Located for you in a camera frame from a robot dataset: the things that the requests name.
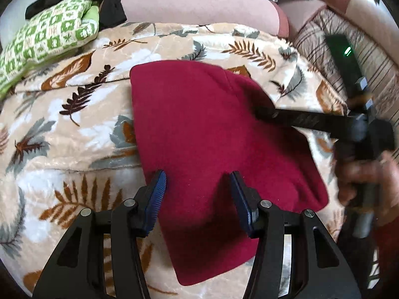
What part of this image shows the striped beige cushion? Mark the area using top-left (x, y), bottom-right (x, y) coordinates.
top-left (293, 8), bottom-right (399, 125)

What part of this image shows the red fleece garment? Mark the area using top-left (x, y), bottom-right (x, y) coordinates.
top-left (129, 60), bottom-right (329, 286)

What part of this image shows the person's right hand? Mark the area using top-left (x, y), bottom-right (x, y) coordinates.
top-left (335, 151), bottom-right (399, 225)

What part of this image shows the pink bolster cushion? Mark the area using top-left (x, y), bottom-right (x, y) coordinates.
top-left (118, 0), bottom-right (290, 37)

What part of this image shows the black cloth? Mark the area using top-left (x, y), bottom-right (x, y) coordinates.
top-left (25, 0), bottom-right (128, 29)

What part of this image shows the green patterned pillow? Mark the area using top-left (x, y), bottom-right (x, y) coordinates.
top-left (0, 0), bottom-right (100, 100)

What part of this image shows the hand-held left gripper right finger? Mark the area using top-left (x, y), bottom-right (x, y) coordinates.
top-left (229, 171), bottom-right (362, 299)

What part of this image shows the dark pink cushion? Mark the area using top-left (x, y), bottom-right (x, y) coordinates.
top-left (277, 0), bottom-right (328, 39)

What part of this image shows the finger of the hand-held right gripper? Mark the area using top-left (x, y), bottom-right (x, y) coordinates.
top-left (253, 105), bottom-right (359, 138)

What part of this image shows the beige cloth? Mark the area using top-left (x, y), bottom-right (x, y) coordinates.
top-left (345, 0), bottom-right (383, 42)

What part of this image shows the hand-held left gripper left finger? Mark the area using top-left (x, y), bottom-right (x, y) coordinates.
top-left (32, 170), bottom-right (167, 299)

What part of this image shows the leaf print blanket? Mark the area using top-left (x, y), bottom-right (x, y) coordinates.
top-left (0, 22), bottom-right (350, 298)

